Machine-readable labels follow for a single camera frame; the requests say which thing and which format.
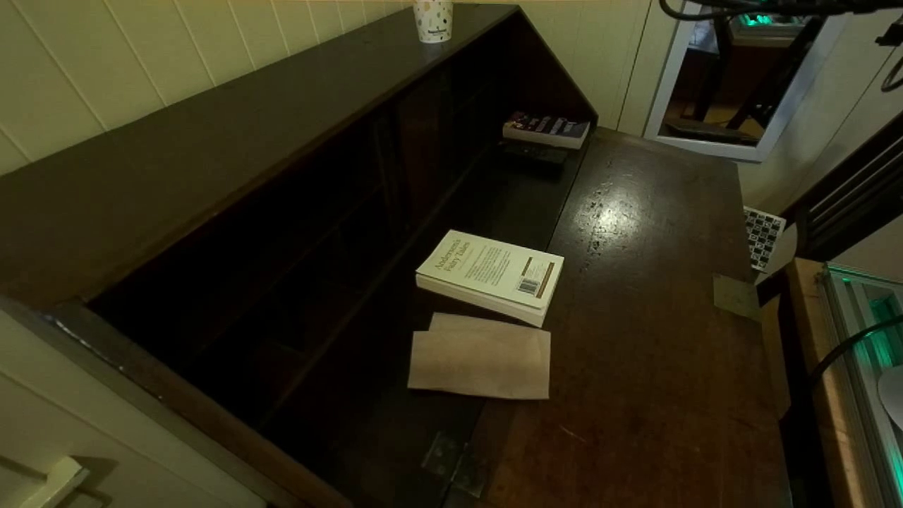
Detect white dotted paper cup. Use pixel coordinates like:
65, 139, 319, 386
411, 0, 458, 49

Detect white cabinet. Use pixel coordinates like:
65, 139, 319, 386
0, 309, 271, 508

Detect white paperback book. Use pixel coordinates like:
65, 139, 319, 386
411, 225, 568, 331

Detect dark hardcover book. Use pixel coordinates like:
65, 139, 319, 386
500, 111, 595, 153

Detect metal desk hinge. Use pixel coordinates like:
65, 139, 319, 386
417, 428, 492, 502

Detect white framed mirror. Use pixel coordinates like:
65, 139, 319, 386
643, 0, 840, 166

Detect dark wooden secretary desk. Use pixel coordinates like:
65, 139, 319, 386
0, 0, 799, 508

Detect small paper note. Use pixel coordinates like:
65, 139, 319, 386
712, 273, 761, 321

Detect white perforated plastic seat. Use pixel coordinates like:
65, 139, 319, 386
740, 204, 801, 285

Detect light wooden side table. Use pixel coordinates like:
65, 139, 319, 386
778, 258, 873, 508

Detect dark wooden slatted frame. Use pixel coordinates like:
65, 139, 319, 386
784, 111, 903, 266

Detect black cable on device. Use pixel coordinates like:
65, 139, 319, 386
813, 313, 903, 378

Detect green lit aluminium frame device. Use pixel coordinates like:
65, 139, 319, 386
816, 262, 903, 508

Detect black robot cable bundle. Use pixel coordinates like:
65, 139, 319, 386
657, 0, 903, 23

